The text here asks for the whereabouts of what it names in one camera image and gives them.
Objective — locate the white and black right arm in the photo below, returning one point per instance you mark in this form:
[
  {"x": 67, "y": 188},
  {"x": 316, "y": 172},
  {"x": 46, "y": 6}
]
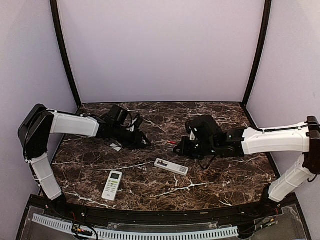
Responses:
[{"x": 303, "y": 137}]

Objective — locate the white KT-16 remote control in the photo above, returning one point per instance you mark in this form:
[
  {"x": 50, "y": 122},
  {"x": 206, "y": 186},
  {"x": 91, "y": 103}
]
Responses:
[{"x": 172, "y": 167}]

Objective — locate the white slotted cable duct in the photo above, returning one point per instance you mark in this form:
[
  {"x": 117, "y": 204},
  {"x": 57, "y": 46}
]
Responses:
[{"x": 126, "y": 232}]

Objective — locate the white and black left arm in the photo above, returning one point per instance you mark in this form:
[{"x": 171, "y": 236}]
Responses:
[{"x": 118, "y": 125}]

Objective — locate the white battery cover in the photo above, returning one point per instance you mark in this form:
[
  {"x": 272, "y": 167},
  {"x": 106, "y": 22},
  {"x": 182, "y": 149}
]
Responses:
[{"x": 114, "y": 146}]

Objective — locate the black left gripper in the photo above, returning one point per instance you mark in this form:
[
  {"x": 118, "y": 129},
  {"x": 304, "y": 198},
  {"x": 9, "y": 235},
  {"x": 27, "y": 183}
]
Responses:
[{"x": 136, "y": 142}]

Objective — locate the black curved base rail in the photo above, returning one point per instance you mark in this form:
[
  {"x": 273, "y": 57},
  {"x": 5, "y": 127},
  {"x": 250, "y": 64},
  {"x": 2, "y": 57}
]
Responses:
[{"x": 242, "y": 214}]

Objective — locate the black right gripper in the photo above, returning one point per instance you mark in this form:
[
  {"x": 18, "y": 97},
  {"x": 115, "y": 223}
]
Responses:
[{"x": 182, "y": 149}]

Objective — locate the white remote with green buttons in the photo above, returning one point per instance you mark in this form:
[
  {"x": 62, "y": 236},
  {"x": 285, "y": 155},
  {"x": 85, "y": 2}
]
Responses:
[{"x": 112, "y": 185}]

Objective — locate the right black frame post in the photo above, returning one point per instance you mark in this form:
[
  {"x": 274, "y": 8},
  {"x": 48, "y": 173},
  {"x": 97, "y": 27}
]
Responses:
[{"x": 259, "y": 51}]

